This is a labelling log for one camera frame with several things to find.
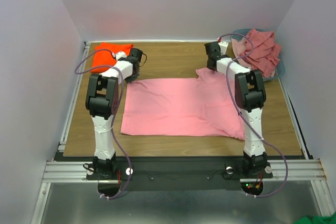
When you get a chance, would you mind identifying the light pink t shirt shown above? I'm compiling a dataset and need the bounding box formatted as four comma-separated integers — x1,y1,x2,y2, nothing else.
121,68,244,140

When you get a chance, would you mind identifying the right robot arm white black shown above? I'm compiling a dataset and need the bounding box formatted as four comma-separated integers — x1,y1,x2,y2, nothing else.
204,41,267,177

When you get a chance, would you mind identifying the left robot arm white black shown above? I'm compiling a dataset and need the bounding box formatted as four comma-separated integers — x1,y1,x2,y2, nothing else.
84,48,145,180

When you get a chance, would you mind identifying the pale pink garment in basket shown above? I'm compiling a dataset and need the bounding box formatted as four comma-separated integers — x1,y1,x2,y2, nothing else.
231,38,251,69

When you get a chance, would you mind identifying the blue plastic laundry basket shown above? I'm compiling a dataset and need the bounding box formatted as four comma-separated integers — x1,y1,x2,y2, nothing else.
230,28,285,82

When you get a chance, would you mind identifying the folded orange t shirt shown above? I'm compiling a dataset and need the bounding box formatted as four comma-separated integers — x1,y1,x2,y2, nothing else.
91,42,133,68

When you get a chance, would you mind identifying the dusty rose t shirt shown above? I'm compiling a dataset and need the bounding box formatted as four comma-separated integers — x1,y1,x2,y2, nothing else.
239,29,281,78

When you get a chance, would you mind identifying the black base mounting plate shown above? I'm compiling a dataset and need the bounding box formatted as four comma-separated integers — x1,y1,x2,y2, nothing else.
83,156,273,197

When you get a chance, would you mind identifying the green cloth at corner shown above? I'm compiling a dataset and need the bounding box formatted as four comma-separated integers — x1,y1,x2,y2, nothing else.
293,214,335,224

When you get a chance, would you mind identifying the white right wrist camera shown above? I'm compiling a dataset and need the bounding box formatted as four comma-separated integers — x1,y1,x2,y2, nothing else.
218,41,229,55

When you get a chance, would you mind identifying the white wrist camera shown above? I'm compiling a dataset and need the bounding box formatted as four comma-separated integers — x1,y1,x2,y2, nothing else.
218,41,229,55
112,51,127,61

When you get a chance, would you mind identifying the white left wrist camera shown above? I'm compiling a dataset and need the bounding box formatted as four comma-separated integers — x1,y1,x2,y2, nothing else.
112,51,127,61

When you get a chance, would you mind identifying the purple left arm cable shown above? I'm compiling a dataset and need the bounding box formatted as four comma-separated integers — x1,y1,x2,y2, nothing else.
74,48,135,200

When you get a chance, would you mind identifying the left aluminium frame rail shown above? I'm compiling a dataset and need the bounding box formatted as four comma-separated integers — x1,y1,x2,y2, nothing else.
41,41,91,183

